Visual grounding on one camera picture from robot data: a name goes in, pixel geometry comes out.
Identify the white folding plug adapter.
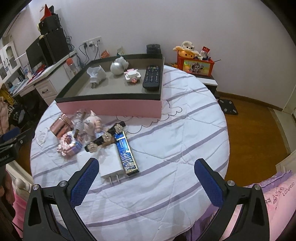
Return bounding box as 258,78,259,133
87,65,107,88

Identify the pink pig figurine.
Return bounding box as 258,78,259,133
83,110,103,137

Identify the pink block flower toy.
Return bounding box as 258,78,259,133
57,131,83,158

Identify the black hair clip with flowers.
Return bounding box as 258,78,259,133
85,121,126,153

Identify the clear glass bottle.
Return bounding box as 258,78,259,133
73,109,88,138

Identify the white USB wall charger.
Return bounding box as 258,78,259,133
98,144,125,185

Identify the white plush dog toy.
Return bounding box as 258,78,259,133
173,41,201,59

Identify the white wall power strip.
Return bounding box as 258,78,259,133
82,36,102,47

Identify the white low side cabinet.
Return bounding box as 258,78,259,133
161,65,219,100

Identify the silver white piggy bank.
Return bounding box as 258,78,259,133
110,56,129,75

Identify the black cylindrical speaker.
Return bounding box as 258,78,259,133
146,44,162,54

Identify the white desk with drawers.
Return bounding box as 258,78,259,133
13,50,80,106

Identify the white glass door cabinet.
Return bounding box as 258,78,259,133
0,41,21,84

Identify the black floor scale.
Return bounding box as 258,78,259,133
218,99,238,115

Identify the black computer tower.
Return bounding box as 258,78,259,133
38,14,70,66

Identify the blue gold rectangular lighter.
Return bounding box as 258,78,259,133
114,132,139,176

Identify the pink jacket on chair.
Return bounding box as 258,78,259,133
0,96,9,136

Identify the pink white block house toy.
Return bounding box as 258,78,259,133
124,69,141,84

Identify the white purple striped tablecloth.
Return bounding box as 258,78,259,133
30,64,230,241

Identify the orange toy storage box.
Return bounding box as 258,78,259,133
177,51,215,77

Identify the rose gold metal cylinder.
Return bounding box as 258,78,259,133
50,113,74,138

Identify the pink printed bedding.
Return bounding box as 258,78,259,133
185,170,295,240

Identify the black computer monitor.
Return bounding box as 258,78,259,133
26,38,52,68

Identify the pink black shallow tray box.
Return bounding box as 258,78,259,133
55,54,164,118

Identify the black TV remote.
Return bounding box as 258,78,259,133
142,66,160,91

